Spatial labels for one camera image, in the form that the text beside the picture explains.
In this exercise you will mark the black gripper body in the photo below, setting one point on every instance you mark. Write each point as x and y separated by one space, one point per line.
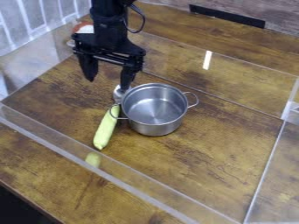
108 43

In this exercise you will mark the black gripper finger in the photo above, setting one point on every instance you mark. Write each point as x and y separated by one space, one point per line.
128 74
89 66

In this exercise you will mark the red white object behind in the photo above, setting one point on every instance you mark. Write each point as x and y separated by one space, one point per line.
83 27

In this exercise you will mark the green handled metal spoon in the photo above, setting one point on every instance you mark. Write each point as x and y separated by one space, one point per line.
108 121

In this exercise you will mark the stainless steel pot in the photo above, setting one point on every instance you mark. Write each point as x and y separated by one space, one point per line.
153 107

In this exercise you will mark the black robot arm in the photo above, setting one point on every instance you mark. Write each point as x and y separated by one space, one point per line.
117 4

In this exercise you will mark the clear acrylic enclosure panel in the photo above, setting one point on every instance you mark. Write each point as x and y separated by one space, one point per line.
273 205

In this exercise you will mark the black wall strip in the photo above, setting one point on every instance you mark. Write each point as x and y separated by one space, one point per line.
227 16

